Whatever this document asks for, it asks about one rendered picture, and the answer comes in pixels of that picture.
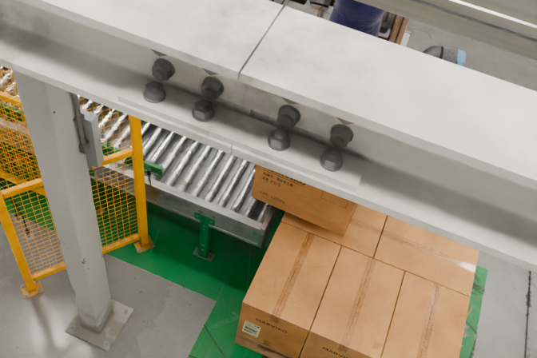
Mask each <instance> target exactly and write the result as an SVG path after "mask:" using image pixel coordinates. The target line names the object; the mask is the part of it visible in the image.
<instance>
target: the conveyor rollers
mask: <svg viewBox="0 0 537 358"><path fill-rule="evenodd" d="M11 71H12V70H11ZM11 71H10V72H9V71H7V73H5V74H4V75H3V76H2V77H3V79H6V78H5V77H4V76H5V75H6V77H7V78H10V76H11V78H12V74H13V71H12V74H11V75H10V74H8V73H11ZM2 77H1V79H2ZM90 102H92V101H91V100H90V99H88V100H87V101H86V102H85V104H86V105H85V106H82V107H81V109H85V108H86V109H87V111H88V110H89V109H90V108H91V106H92V105H93V104H94V103H95V102H93V104H92V103H90ZM87 103H89V104H87ZM100 105H101V104H99V105H98V106H99V107H96V108H95V110H94V113H95V114H97V116H99V115H100V114H101V112H100V111H101V109H102V111H103V110H104V109H105V108H106V107H107V106H105V105H101V107H100ZM98 112H100V113H98ZM106 115H109V111H108V113H107V114H106ZM106 115H105V117H103V119H101V120H100V121H99V123H101V124H99V129H100V132H101V131H102V130H103V129H104V127H106V125H107V124H108V123H109V122H110V121H109V120H110V115H109V116H106ZM125 115H126V116H125ZM123 116H124V117H123ZM128 117H129V115H127V114H126V113H122V114H121V115H120V118H119V122H121V123H119V122H118V119H117V120H116V121H115V122H114V123H113V125H112V127H110V128H109V130H108V131H110V132H108V131H107V132H108V133H105V135H104V136H103V137H102V138H105V137H107V138H105V139H102V140H101V142H103V143H105V140H106V142H109V141H110V139H111V138H112V137H113V135H114V134H115V133H116V132H117V131H118V130H119V125H120V127H121V126H122V125H123V124H124V122H125V121H126V120H127V118H128ZM103 121H105V122H104V125H103V123H102V122H103ZM122 121H123V122H122ZM117 123H118V124H117ZM115 124H116V125H115ZM152 125H153V124H151V123H149V122H146V123H145V124H144V125H143V126H142V127H141V136H142V138H143V137H144V136H145V135H146V134H147V132H148V131H149V129H150V128H151V127H152ZM102 128H103V129H102ZM114 129H115V130H114ZM111 130H113V134H112V131H111ZM128 130H129V125H128V126H127V127H126V128H125V129H124V131H123V132H124V133H121V137H123V138H121V139H118V138H120V136H119V137H118V138H117V139H118V140H116V141H115V142H114V147H115V148H117V149H120V147H121V145H122V144H123V143H122V142H125V140H126V139H127V138H128V137H127V136H129V135H130V130H129V131H128ZM164 130H165V129H164V128H161V127H159V126H158V127H157V128H156V129H155V130H154V132H153V133H152V135H151V136H150V137H149V139H148V140H147V142H146V143H145V144H144V145H143V146H142V149H143V158H144V157H145V155H146V154H147V153H148V152H149V151H150V149H151V148H152V146H153V145H154V143H155V142H156V141H157V139H158V138H159V137H160V136H161V134H162V133H163V131H164ZM125 131H127V132H125ZM176 135H177V134H176V133H174V132H172V131H169V132H168V134H167V135H166V137H165V138H164V140H163V141H162V143H161V144H160V145H159V146H158V147H157V149H156V151H155V152H154V153H153V155H152V157H151V158H150V159H149V161H151V162H152V163H155V164H156V163H157V161H158V160H159V158H160V157H161V155H162V154H163V153H164V152H165V150H166V148H167V147H168V146H169V144H170V142H171V141H172V140H173V139H174V137H175V136H176ZM111 136H112V137H111ZM187 141H188V138H187V137H184V136H182V135H181V137H180V139H179V140H178V142H177V144H176V145H175V146H174V147H173V149H172V150H171V152H170V153H169V155H168V156H167V158H166V159H165V160H164V161H163V163H162V164H161V166H163V167H164V174H165V172H166V171H167V169H168V168H169V167H170V166H171V164H172V163H173V161H174V159H175V158H176V156H177V155H178V154H179V152H180V151H181V149H182V148H183V146H184V145H185V143H186V142H187ZM120 143H121V144H120ZM106 144H107V143H106ZM118 144H119V145H118ZM199 145H200V142H198V141H194V140H193V142H192V144H191V145H190V147H189V148H188V149H187V151H186V152H185V154H184V156H183V157H182V159H181V160H180V161H179V163H178V164H177V166H176V168H175V169H174V171H173V172H172V173H171V175H170V176H169V178H168V179H167V181H166V182H165V184H166V185H169V186H171V187H172V186H173V184H174V183H175V181H176V180H177V179H178V177H179V176H180V174H181V172H182V171H183V169H184V168H185V167H186V165H187V164H188V162H189V160H190V158H191V157H192V155H193V154H194V153H195V151H196V150H197V148H198V146H199ZM212 148H213V147H211V146H208V145H206V146H205V147H204V148H203V150H202V151H201V153H200V155H199V157H198V158H197V159H196V161H195V162H194V164H193V166H192V167H191V169H190V170H189V172H188V173H187V175H186V176H185V178H184V180H183V181H182V183H181V184H180V186H179V187H178V189H179V190H181V191H183V192H185V191H186V190H187V188H188V187H189V185H190V183H191V181H192V180H193V179H194V177H195V176H196V174H197V172H198V170H199V169H200V167H201V166H202V164H203V163H204V161H205V159H206V158H207V156H208V155H209V153H210V152H211V150H212ZM224 154H225V152H223V151H221V150H218V151H217V152H216V154H215V155H214V157H213V159H212V160H211V162H210V163H209V165H208V167H207V168H206V170H205V171H204V173H203V174H202V176H201V178H200V180H199V181H198V183H197V184H196V186H195V187H194V189H193V191H192V192H191V193H190V194H191V195H194V196H195V197H198V196H199V195H200V193H201V191H202V189H203V188H204V187H205V185H206V183H207V181H208V180H209V178H210V177H211V175H212V173H213V171H214V170H215V168H216V167H217V165H218V163H219V162H220V160H221V158H222V157H223V156H224ZM236 159H237V157H236V156H233V155H232V153H231V154H230V156H229V158H228V160H227V161H226V162H225V164H224V166H223V168H222V169H221V171H220V172H219V174H218V176H217V178H216V180H215V181H214V182H213V184H212V186H211V188H210V189H209V191H208V192H207V194H206V196H205V198H204V200H206V201H208V202H211V201H212V200H213V198H214V197H215V195H216V193H217V191H218V189H219V188H220V187H221V184H222V183H223V181H224V179H225V178H226V176H227V174H228V173H229V170H230V169H231V168H232V166H233V164H234V162H235V160H236ZM249 162H250V161H246V160H244V159H243V160H242V162H241V163H240V165H239V167H238V168H237V171H236V172H235V173H234V175H233V177H232V179H231V181H230V182H229V184H228V186H227V187H226V189H225V191H224V192H223V194H222V196H221V198H220V200H219V201H218V202H217V205H219V206H220V207H223V208H224V207H225V205H226V203H227V202H228V200H229V198H230V197H231V195H232V193H233V191H234V189H235V188H236V186H237V184H238V182H239V180H240V179H241V177H242V175H243V173H244V172H245V170H246V168H247V167H248V165H249ZM255 168H256V164H255V165H254V167H253V169H252V171H251V173H250V174H249V177H248V178H247V180H246V182H245V184H244V185H243V187H242V189H241V191H240V192H239V194H238V196H237V199H236V200H235V201H234V203H233V206H232V207H231V209H230V210H231V211H233V212H235V213H238V211H239V209H240V207H241V206H242V204H243V202H244V200H245V198H246V196H247V195H248V193H249V190H250V189H251V187H252V186H253V179H254V174H255ZM259 202H260V200H258V199H256V198H254V197H253V198H252V200H251V201H250V203H249V206H248V208H247V209H246V210H245V213H244V215H243V216H245V217H248V218H250V219H251V217H252V215H253V213H254V211H255V209H256V207H257V205H258V204H259ZM271 207H272V206H271V205H269V204H267V203H265V206H264V208H263V209H262V211H261V214H260V216H259V217H258V219H257V221H258V222H260V223H262V224H263V223H264V221H265V218H266V217H267V215H268V213H269V210H270V209H271Z"/></svg>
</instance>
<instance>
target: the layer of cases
mask: <svg viewBox="0 0 537 358"><path fill-rule="evenodd" d="M478 256H479V250H476V249H473V248H471V247H468V246H466V245H462V244H460V243H458V242H455V241H452V240H450V239H447V238H446V237H442V236H440V235H437V234H435V233H432V232H429V231H427V230H425V229H422V228H419V227H417V226H414V225H411V224H409V223H407V222H404V221H401V220H398V219H396V218H394V217H390V216H388V215H386V214H383V213H380V212H378V211H375V210H373V209H370V208H368V207H365V206H363V205H359V204H358V205H357V207H356V210H355V212H354V213H353V215H352V219H351V220H350V222H349V225H348V227H347V229H346V232H345V234H344V236H343V237H342V236H341V235H338V234H336V233H334V232H331V231H329V230H327V229H324V228H322V227H320V226H318V225H315V224H313V223H311V222H309V221H306V220H304V219H302V218H299V217H297V216H295V215H292V214H291V213H287V212H285V213H284V216H283V217H282V219H281V222H280V224H279V226H278V228H277V230H276V232H275V234H274V236H273V238H272V241H271V243H270V245H269V247H268V249H267V251H266V253H265V256H264V258H263V260H262V262H261V264H260V266H259V268H258V270H257V273H256V275H255V277H254V278H253V281H252V283H251V285H250V286H249V290H248V291H247V293H246V295H245V298H244V299H243V301H242V306H241V314H240V318H239V323H238V327H237V332H238V333H240V334H241V335H244V336H247V337H248V338H251V339H253V340H256V341H258V342H260V343H262V344H265V345H267V346H269V347H271V348H274V349H276V350H278V351H280V352H283V353H285V354H287V355H290V356H292V357H295V358H298V357H299V356H300V357H299V358H459V353H460V349H461V344H462V340H463V332H464V328H465V324H466V319H467V311H468V307H469V302H470V297H471V291H472V285H473V281H474V277H475V269H476V265H477V260H478ZM325 287H326V288H325ZM318 306H319V307H318ZM309 329H310V330H309ZM306 337H307V338H306ZM303 345H304V347H303ZM302 348H303V349H302ZM301 349H302V351H301ZM300 352H301V353H300Z"/></svg>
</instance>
